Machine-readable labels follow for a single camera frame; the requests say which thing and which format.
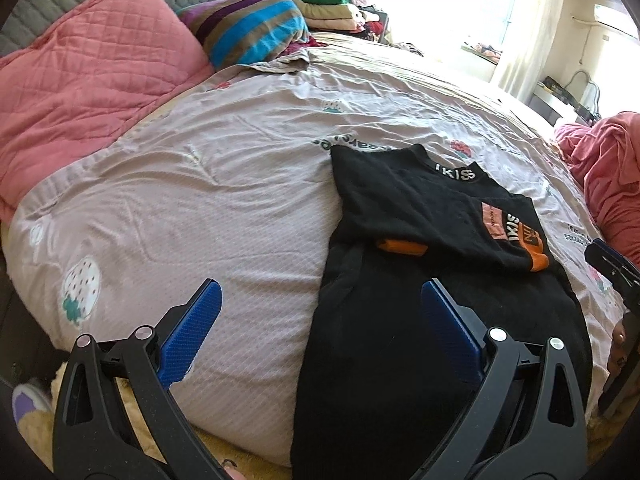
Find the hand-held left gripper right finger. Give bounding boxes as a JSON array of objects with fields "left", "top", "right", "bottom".
[{"left": 410, "top": 280, "right": 587, "bottom": 480}]

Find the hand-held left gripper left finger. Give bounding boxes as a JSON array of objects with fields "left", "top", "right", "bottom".
[{"left": 52, "top": 278, "right": 224, "bottom": 480}]

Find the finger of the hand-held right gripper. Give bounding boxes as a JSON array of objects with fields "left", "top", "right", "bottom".
[{"left": 584, "top": 238, "right": 640, "bottom": 313}]

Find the black sweater with orange cuffs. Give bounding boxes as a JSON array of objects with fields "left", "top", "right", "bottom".
[{"left": 290, "top": 144, "right": 594, "bottom": 480}]

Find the pile of folded clothes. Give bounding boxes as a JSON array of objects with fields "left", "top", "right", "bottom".
[{"left": 294, "top": 0, "right": 397, "bottom": 42}]

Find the person's right hand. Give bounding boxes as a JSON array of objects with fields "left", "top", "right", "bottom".
[{"left": 608, "top": 316, "right": 633, "bottom": 368}]

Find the pink blanket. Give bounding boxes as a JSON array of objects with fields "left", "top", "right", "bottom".
[{"left": 552, "top": 110, "right": 640, "bottom": 252}]

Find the printed pale pink bed cover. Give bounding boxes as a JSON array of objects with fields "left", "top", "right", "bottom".
[{"left": 5, "top": 30, "right": 640, "bottom": 467}]

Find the white cabinet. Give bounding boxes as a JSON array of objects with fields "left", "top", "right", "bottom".
[{"left": 531, "top": 77, "right": 603, "bottom": 127}]

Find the purple and white shoe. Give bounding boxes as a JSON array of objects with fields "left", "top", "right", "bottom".
[{"left": 11, "top": 379, "right": 54, "bottom": 427}]

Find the white curtain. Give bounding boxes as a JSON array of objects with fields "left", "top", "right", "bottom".
[{"left": 490, "top": 0, "right": 576, "bottom": 107}]

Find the white air conditioner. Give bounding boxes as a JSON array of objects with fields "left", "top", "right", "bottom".
[{"left": 572, "top": 2, "right": 640, "bottom": 42}]

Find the small cloth heap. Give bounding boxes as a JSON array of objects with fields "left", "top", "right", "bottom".
[{"left": 460, "top": 40, "right": 507, "bottom": 65}]

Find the pink quilted pillow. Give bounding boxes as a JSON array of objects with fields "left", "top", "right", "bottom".
[{"left": 0, "top": 0, "right": 216, "bottom": 223}]

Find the crumpled patterned cloth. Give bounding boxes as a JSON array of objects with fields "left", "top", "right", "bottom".
[{"left": 250, "top": 35, "right": 321, "bottom": 75}]

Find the striped pillow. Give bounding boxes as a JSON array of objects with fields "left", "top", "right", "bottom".
[{"left": 177, "top": 0, "right": 314, "bottom": 69}]

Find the metal chair frame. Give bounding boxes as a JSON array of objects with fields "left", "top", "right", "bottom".
[{"left": 567, "top": 69, "right": 603, "bottom": 123}]

